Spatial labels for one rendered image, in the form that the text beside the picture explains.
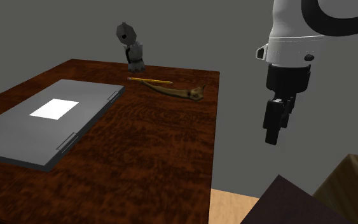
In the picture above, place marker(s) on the brown curved bone-shaped object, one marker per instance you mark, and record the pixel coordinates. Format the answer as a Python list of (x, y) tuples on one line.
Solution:
[(180, 93)]

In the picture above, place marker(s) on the grey moka pot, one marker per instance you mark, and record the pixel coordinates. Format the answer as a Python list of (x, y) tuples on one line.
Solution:
[(134, 55)]

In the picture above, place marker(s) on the yellow pencil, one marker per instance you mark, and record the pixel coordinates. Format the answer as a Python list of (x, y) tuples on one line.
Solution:
[(150, 80)]

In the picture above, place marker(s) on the grey closed laptop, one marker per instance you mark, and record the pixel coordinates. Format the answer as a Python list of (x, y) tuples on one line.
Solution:
[(14, 139)]

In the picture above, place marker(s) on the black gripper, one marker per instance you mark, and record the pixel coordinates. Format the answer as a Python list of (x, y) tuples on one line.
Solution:
[(287, 79)]

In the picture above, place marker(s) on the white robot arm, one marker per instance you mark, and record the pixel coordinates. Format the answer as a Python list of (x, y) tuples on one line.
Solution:
[(293, 34)]

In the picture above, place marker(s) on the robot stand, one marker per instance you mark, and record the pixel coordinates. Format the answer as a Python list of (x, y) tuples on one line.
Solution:
[(287, 204)]

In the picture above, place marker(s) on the brown wooden box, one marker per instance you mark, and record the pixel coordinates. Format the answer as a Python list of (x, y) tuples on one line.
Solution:
[(352, 183)]

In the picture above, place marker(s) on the brown wooden desk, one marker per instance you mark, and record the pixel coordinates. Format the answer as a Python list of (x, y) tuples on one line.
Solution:
[(154, 139)]

